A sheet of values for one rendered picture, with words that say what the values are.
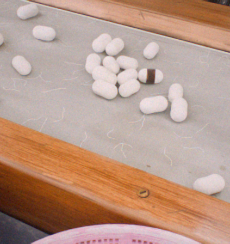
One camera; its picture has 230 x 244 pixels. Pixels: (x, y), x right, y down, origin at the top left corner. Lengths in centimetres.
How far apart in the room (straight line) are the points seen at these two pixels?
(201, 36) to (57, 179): 36
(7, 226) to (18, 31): 32
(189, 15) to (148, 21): 7
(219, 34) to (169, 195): 34
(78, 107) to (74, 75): 7
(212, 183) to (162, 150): 7
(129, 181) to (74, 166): 5
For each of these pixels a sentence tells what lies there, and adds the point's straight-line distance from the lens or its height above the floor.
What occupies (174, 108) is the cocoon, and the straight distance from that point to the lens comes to 46.
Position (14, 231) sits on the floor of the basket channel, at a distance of 45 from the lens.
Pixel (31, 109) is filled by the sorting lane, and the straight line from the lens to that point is 48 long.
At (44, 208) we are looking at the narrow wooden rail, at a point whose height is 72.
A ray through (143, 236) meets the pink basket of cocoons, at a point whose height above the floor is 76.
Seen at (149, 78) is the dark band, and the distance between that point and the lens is 52.
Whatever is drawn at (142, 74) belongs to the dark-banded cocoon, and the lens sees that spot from 52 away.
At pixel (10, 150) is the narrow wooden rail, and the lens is 40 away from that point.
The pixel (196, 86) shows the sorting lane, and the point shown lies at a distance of 54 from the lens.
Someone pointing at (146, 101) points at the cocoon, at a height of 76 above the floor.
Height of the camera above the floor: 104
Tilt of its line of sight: 41 degrees down
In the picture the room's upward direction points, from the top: 3 degrees clockwise
